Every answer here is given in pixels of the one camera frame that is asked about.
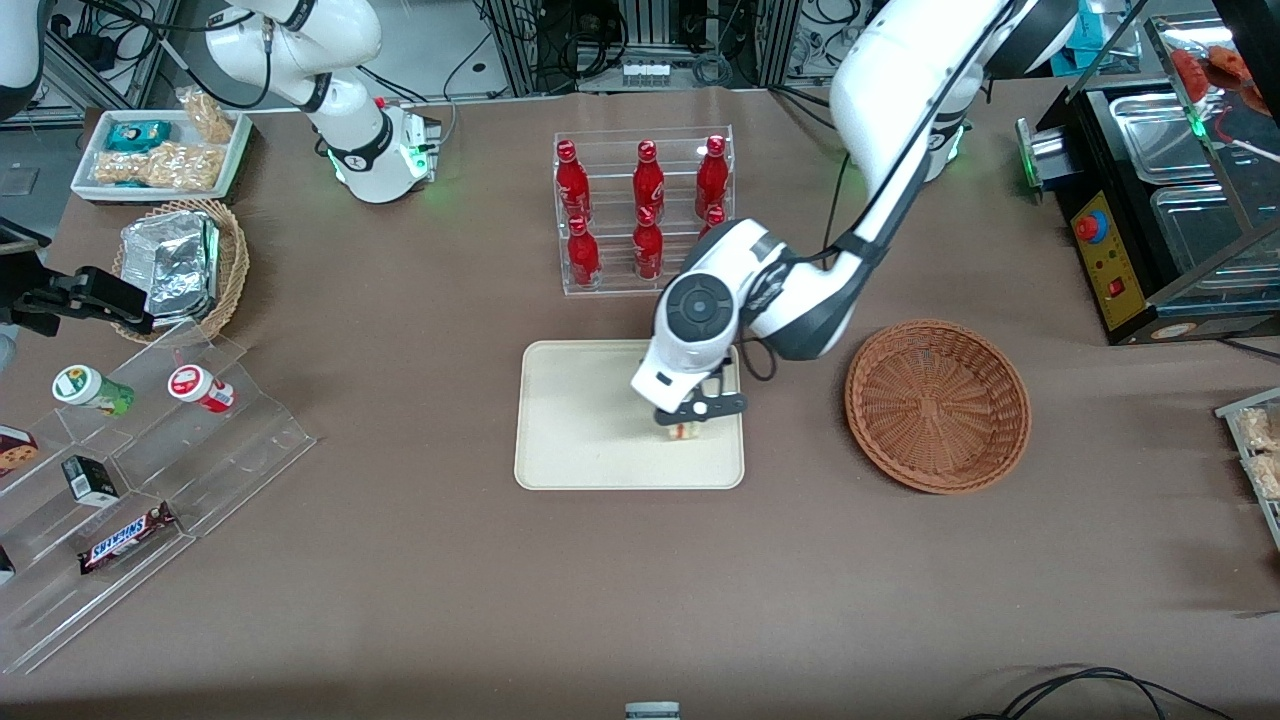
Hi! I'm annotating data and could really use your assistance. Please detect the small black carton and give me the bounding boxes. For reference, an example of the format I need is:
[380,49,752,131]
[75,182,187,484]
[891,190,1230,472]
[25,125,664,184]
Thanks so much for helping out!
[61,455,122,507]

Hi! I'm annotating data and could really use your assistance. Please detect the white cup with green lid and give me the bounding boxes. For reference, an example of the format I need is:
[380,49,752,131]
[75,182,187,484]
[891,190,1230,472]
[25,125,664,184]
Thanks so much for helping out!
[52,364,137,418]

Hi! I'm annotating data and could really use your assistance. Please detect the white cup with red label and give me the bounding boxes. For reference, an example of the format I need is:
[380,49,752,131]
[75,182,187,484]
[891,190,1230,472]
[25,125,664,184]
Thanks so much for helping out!
[167,364,237,414]

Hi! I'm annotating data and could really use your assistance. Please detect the red food pieces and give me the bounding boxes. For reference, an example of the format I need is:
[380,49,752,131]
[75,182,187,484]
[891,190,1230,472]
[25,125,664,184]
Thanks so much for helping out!
[1168,43,1273,118]

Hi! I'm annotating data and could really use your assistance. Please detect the black food warmer display case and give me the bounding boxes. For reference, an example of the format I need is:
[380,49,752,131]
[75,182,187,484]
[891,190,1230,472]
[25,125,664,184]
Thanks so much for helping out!
[1015,12,1280,347]

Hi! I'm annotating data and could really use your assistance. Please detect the small clear bag of peanuts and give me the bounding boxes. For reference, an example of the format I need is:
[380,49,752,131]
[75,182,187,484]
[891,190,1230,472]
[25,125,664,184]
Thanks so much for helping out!
[178,87,237,147]

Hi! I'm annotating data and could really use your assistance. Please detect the brown cookie box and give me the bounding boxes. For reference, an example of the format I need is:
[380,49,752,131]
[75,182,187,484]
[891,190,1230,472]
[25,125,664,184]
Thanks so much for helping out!
[0,425,40,480]

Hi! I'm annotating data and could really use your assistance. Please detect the black floor cable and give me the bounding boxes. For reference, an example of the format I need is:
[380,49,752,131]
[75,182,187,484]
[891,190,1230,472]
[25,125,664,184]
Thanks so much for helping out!
[958,664,1236,720]

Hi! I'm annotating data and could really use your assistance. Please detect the large clear bag of peanuts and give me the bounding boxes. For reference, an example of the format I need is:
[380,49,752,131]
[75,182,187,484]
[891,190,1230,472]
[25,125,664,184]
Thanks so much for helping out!
[93,143,223,192]

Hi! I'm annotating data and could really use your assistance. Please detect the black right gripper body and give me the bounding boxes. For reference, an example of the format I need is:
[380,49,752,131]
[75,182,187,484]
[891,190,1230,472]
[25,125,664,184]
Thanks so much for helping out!
[0,222,51,337]

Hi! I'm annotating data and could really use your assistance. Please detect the clear acrylic step stand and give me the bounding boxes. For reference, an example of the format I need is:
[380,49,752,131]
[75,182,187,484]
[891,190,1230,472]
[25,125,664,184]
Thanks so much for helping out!
[0,320,318,677]

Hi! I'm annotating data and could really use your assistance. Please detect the Snickers chocolate bar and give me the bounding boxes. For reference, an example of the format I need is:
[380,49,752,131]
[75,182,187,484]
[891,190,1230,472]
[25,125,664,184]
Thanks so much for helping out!
[78,502,180,577]

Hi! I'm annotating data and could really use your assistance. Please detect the white rectangular snack tray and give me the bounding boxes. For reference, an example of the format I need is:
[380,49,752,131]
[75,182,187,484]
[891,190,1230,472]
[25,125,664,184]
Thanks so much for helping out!
[70,107,253,206]

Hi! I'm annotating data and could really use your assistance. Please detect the teal cardboard box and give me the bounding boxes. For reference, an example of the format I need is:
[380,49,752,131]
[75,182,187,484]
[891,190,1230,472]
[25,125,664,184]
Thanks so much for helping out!
[1072,0,1138,73]

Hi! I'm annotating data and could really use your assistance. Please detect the clear acrylic bottle rack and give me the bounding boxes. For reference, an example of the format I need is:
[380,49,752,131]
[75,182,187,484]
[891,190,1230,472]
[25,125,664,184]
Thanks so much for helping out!
[553,125,736,297]

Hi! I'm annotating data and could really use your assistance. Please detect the steel food pan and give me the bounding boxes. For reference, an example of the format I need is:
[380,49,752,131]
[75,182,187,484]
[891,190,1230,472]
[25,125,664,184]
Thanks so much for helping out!
[1150,185,1280,293]
[1110,92,1233,188]

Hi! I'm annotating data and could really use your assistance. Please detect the teal snack package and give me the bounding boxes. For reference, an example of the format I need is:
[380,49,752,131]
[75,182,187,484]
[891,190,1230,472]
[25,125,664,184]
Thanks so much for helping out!
[104,120,173,153]

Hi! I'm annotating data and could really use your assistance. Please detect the round brown wicker basket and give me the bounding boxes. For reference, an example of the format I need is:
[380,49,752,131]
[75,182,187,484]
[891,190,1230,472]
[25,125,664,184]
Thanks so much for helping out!
[845,318,1032,496]

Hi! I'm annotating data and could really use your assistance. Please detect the small tan wicker basket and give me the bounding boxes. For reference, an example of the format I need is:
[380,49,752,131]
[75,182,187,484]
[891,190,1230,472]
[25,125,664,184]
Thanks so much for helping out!
[110,198,251,347]

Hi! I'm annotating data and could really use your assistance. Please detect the cream plastic serving tray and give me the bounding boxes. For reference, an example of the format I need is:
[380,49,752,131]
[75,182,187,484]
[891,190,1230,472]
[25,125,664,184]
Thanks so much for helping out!
[514,340,747,492]

